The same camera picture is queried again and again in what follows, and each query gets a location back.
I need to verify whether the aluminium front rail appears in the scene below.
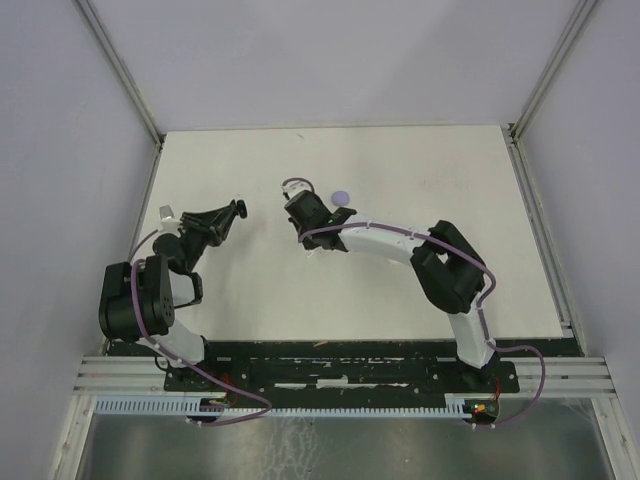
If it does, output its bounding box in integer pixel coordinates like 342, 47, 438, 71
74, 356, 616, 399

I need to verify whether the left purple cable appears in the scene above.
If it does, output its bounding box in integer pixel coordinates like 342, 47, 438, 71
127, 227, 274, 429

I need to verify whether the left aluminium frame post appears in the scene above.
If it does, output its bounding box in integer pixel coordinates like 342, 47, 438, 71
72, 0, 164, 147

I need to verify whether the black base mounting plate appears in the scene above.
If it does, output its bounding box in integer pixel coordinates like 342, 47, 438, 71
163, 340, 521, 401

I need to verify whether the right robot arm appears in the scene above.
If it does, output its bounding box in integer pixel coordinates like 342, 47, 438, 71
283, 183, 496, 391

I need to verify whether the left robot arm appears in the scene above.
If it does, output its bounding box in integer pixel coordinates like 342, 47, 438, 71
98, 200, 247, 390

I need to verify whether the black round charging case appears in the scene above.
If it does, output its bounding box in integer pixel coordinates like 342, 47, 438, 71
236, 200, 248, 219

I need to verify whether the purple earbud charging case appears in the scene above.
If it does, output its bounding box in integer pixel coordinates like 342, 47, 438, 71
331, 190, 350, 207

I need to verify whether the right controller board with LEDs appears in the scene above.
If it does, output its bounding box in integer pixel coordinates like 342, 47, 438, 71
470, 400, 500, 424

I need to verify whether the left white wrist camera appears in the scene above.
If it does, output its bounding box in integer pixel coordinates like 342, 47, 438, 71
159, 205, 180, 233

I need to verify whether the aluminium frame post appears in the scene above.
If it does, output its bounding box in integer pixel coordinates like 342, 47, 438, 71
72, 0, 164, 147
509, 0, 601, 144

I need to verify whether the right aluminium frame post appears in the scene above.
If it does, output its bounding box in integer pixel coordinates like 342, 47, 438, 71
509, 0, 601, 144

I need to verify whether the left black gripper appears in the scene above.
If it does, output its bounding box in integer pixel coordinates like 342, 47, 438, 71
179, 205, 237, 271

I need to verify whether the white slotted cable duct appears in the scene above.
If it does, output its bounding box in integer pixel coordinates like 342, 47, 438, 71
93, 393, 471, 419

